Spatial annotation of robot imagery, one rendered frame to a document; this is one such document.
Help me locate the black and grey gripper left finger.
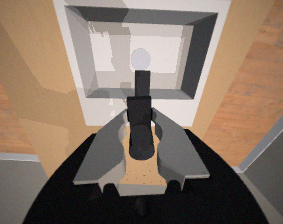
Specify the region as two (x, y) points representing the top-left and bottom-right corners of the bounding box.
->
(22, 108), (129, 224)

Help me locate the white square sink basin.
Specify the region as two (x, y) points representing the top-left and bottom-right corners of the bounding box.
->
(53, 0), (231, 126)

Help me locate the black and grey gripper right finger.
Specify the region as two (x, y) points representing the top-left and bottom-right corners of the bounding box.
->
(151, 107), (269, 224)

